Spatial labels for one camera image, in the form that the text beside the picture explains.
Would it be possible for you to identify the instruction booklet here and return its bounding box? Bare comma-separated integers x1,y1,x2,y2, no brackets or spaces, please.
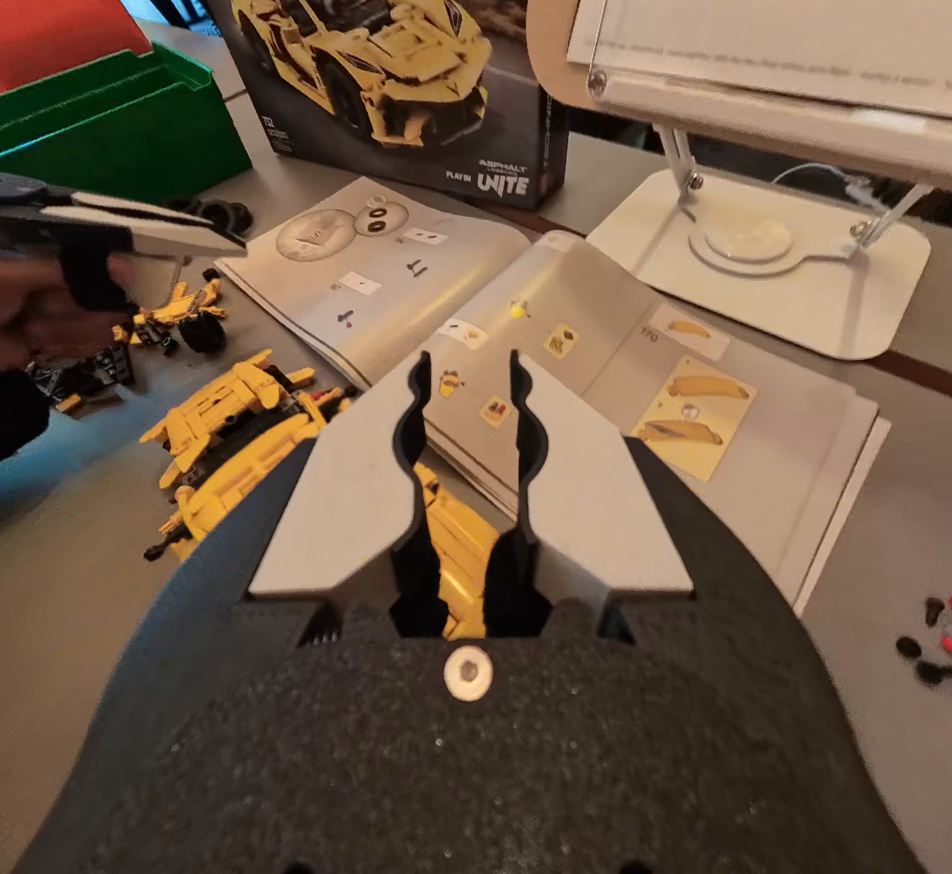
216,177,892,618

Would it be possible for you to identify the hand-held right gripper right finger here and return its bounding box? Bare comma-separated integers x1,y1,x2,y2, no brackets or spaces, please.
483,349,696,640

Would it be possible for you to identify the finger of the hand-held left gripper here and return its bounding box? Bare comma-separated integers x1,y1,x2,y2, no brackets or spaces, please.
70,191,214,225
45,208,248,259

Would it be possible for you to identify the cluster of small mixed pins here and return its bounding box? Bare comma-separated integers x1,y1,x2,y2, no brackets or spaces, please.
896,595,952,685

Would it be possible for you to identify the toy car set box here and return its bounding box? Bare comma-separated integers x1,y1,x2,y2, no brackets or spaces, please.
175,0,570,211

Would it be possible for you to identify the pile of yellow black pieces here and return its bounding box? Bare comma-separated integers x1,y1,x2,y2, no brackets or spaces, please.
30,279,228,414

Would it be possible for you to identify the white cable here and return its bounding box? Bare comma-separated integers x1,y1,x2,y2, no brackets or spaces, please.
773,166,871,204

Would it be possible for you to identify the person's left hand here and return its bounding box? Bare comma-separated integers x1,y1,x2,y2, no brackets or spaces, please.
0,260,136,371

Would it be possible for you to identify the white instruction sheet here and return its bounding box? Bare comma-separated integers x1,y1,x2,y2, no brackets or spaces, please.
567,0,952,120

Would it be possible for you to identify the person's left forearm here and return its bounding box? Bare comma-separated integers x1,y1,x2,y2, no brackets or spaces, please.
0,368,52,460

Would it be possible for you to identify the green plastic bin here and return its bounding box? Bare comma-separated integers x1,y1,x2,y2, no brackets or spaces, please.
0,44,254,201

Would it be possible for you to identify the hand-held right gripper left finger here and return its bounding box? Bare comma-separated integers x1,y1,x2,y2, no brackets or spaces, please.
247,352,447,640

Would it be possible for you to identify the yellow toy car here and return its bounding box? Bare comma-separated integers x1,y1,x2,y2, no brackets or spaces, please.
140,349,507,640

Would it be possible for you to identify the wooden document stand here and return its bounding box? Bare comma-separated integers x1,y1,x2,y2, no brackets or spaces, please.
527,0,952,362

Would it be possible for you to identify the red plastic bin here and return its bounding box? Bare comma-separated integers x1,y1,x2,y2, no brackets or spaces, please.
0,0,153,95

